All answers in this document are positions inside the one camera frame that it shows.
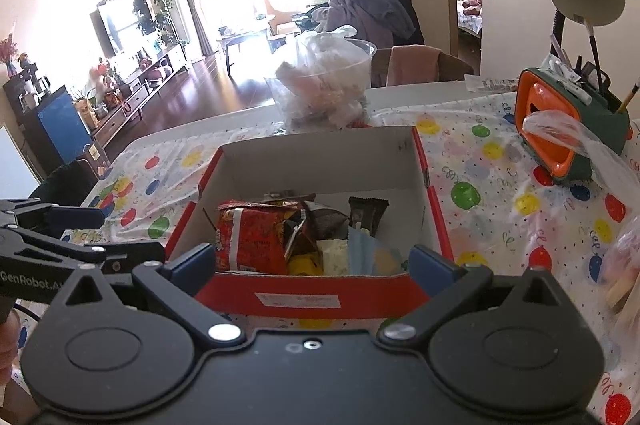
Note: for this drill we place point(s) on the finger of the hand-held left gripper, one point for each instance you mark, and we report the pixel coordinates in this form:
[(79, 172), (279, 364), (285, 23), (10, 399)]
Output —
[(130, 252), (75, 217)]

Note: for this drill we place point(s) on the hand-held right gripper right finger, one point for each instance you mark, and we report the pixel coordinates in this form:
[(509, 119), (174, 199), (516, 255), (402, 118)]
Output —
[(432, 267)]

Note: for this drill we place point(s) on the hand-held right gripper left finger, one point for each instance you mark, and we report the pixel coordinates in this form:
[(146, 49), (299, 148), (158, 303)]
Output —
[(192, 267)]

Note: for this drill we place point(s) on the light blue snack packet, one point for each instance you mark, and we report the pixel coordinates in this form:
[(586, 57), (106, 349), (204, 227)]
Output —
[(372, 255)]

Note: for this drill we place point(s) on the red snack packet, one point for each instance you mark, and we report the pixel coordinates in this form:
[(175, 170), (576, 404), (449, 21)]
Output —
[(250, 235)]

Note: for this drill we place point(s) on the dark brown chocolate packet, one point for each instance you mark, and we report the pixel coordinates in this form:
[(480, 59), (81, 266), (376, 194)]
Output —
[(367, 212)]

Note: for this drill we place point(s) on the pale yellow snack packet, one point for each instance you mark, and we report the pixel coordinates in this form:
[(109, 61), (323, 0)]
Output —
[(332, 257)]

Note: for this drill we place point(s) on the brown cookie packet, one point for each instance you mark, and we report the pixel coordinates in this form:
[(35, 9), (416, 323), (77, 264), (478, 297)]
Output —
[(300, 240)]

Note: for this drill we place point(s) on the red cardboard box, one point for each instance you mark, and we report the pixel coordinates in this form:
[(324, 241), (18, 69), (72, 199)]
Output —
[(320, 300)]

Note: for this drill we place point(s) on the person's left hand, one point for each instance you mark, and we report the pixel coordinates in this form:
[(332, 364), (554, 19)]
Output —
[(9, 350)]

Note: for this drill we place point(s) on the dark wooden chair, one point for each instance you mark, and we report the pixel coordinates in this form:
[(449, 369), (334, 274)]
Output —
[(65, 185)]

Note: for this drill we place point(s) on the brown paper bag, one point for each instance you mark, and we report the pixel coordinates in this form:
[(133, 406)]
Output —
[(97, 162)]

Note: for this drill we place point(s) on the blue panel cabinet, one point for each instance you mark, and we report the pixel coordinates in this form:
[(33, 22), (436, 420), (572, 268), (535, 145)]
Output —
[(65, 125)]

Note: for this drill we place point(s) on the balloon print plastic tablecloth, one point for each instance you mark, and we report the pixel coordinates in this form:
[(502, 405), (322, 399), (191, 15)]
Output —
[(480, 185)]

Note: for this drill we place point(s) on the wooden television cabinet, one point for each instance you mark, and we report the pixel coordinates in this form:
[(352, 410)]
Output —
[(135, 95)]

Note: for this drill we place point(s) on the pink flower arrangement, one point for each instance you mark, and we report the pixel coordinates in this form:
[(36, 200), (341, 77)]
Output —
[(102, 80)]

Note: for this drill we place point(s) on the clear plastic bag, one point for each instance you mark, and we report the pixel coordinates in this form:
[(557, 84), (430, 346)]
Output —
[(560, 127)]

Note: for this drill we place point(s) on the clear wrapped packet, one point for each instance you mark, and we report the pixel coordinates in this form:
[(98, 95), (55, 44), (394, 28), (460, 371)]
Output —
[(490, 83)]

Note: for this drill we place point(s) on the flat screen television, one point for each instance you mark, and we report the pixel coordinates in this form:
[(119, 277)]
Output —
[(117, 25)]

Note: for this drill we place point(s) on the brown wooden chair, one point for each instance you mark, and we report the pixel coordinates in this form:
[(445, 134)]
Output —
[(455, 67)]

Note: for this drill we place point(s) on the pink towel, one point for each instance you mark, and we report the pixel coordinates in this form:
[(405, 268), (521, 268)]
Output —
[(412, 65)]

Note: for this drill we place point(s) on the clear plastic tub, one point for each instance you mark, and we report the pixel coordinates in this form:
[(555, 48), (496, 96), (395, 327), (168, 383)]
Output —
[(367, 70)]

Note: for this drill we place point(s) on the tall green houseplant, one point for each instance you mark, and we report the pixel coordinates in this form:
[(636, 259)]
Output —
[(165, 15)]

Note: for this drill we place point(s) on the crumpled white plastic bag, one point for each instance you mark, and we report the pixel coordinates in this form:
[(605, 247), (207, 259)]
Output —
[(320, 75)]

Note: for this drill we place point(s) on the orange green tissue box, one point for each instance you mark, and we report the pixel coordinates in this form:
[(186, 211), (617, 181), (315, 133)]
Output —
[(600, 120)]

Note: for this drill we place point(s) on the wooden coffee table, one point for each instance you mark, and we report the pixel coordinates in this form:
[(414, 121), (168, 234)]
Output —
[(247, 40)]

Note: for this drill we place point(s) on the white standing air conditioner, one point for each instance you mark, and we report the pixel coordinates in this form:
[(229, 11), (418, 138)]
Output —
[(175, 5)]

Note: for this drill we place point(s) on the bed with pink bedding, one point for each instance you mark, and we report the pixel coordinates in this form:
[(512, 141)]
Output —
[(470, 12)]

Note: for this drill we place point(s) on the wooden paintbrush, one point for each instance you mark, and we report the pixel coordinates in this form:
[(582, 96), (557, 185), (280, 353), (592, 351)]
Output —
[(631, 92)]

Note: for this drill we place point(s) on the grey clothes pile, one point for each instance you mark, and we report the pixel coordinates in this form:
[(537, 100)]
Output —
[(370, 10)]

